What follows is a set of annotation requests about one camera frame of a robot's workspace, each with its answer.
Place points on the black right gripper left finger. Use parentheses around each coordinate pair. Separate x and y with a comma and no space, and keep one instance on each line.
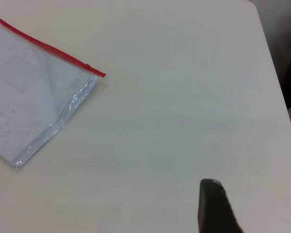
(215,211)

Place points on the red zipper slider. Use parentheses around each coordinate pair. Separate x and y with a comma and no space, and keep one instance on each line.
(87,65)

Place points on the clear plastic zipper bag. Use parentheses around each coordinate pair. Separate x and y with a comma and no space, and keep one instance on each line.
(26,97)

